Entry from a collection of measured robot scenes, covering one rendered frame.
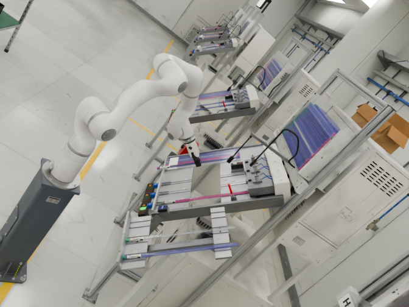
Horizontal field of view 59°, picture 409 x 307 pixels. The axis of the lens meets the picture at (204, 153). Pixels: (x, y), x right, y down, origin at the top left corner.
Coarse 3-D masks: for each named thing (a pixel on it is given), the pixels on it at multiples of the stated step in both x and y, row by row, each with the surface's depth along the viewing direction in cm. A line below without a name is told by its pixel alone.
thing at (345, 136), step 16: (352, 80) 206; (320, 96) 226; (368, 96) 182; (336, 144) 173; (368, 144) 173; (320, 160) 177; (352, 160) 177; (304, 176) 181; (336, 176) 181; (208, 224) 236; (128, 272) 209
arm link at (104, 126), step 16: (176, 64) 166; (144, 80) 162; (160, 80) 161; (176, 80) 160; (128, 96) 160; (144, 96) 162; (112, 112) 157; (128, 112) 162; (96, 128) 154; (112, 128) 156
